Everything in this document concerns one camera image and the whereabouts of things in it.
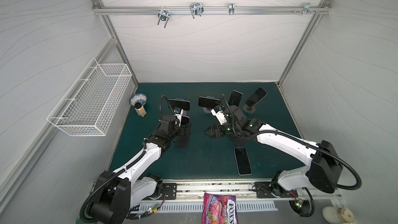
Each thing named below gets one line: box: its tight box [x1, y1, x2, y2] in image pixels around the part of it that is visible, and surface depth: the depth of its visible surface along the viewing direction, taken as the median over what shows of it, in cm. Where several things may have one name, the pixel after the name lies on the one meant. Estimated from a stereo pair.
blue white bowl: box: [129, 92, 148, 106], surface depth 110 cm
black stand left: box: [173, 135, 190, 149], surface depth 94 cm
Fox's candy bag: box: [201, 192, 239, 224], surface depth 69 cm
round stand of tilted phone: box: [242, 104, 256, 115], surface depth 107 cm
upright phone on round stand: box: [228, 89, 244, 107], surface depth 95 cm
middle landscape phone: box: [197, 95, 221, 109], surface depth 100 cm
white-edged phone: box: [233, 146, 253, 176], surface depth 83 cm
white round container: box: [322, 206, 355, 224], surface depth 63 cm
